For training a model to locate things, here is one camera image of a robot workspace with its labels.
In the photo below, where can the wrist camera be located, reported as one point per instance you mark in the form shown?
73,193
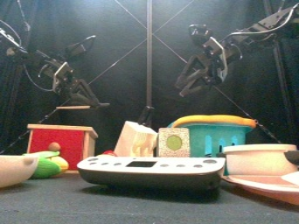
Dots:
77,48
200,34

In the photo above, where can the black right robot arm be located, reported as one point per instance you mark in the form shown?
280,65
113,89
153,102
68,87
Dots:
268,24

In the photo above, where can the green toy vegetable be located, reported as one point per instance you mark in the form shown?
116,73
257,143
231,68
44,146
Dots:
44,168

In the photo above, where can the speckled box with green oval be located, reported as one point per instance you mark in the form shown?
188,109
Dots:
173,142

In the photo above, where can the yellow toy fruit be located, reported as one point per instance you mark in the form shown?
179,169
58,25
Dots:
61,163

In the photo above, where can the small red toy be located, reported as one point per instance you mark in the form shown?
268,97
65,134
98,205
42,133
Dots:
109,152

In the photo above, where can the red wooden box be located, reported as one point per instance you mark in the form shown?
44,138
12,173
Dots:
64,143

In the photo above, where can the black clamp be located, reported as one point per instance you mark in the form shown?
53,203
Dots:
145,116

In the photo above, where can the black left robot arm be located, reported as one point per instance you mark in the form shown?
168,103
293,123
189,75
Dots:
14,48

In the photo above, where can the vertical metal frame pole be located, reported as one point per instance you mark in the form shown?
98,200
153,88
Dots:
149,52

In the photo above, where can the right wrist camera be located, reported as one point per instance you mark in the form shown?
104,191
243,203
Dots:
200,34

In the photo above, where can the white bowl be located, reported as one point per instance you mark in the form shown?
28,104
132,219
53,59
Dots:
14,169

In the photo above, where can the white toy kitchen scale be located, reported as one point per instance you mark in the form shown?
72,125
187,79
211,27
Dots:
151,173

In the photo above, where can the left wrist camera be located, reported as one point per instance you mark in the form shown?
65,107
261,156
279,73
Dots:
77,48

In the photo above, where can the brown-tipped light green toy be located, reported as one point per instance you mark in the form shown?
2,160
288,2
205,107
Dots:
48,152

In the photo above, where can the pink and white tray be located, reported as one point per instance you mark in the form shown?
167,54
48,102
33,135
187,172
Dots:
268,185

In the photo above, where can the white toy pot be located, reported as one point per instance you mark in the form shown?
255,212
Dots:
259,159

